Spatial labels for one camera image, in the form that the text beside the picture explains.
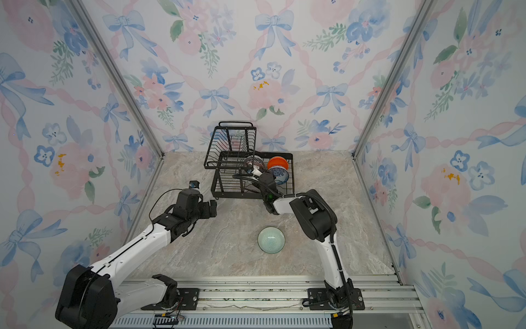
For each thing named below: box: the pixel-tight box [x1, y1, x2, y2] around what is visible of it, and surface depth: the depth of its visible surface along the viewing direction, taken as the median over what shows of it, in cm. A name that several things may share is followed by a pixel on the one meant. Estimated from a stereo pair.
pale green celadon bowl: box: [257, 226, 286, 255], surface depth 87 cm
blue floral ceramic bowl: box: [267, 165, 290, 186], surface depth 106 cm
